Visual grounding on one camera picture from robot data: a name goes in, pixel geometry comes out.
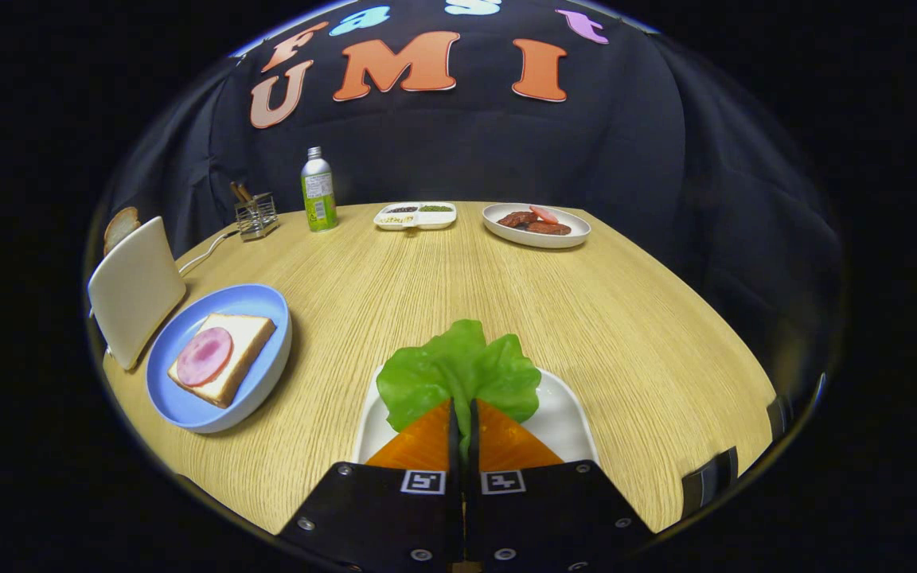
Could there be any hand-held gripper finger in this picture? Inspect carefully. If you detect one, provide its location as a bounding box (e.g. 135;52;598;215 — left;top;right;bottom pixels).
277;398;466;573
465;398;657;573

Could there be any green lettuce leaf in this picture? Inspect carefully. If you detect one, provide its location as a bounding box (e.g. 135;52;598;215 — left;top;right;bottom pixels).
376;319;543;458

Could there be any toasted bread slice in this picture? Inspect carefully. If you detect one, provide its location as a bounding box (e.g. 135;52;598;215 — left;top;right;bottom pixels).
103;206;142;257

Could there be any white square plate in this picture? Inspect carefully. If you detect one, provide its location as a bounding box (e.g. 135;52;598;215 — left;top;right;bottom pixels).
351;364;600;466

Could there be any white round plate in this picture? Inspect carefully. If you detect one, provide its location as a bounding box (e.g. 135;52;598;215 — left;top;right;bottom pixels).
482;203;591;250

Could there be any white divided dish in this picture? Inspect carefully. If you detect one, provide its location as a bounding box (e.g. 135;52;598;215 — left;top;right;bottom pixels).
373;201;459;232

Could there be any square white bread slice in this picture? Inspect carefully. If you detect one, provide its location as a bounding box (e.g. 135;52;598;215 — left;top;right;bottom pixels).
167;313;277;409

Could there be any black table clamp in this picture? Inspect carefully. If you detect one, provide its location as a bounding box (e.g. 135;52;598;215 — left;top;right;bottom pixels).
767;394;794;439
681;446;739;518

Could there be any blue plate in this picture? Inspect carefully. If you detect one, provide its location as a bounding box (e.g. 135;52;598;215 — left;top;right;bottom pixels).
145;284;293;435

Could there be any round pink ham slice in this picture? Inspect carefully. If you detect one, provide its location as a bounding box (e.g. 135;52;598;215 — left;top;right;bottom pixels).
177;327;234;388

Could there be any silver bottle with green label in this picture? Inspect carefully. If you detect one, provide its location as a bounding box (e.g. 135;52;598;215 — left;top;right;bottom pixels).
301;146;339;233

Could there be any black backdrop cloth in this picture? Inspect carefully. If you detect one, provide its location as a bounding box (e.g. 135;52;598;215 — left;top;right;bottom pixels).
96;0;845;399

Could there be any white toaster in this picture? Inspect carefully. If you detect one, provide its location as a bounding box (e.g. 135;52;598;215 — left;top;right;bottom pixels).
88;216;188;372

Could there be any metal wire utensil holder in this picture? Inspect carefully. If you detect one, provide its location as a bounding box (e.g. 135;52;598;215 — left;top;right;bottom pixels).
234;192;280;242

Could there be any white toaster cable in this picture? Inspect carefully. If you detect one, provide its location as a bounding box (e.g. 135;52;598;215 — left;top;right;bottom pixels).
178;229;240;277

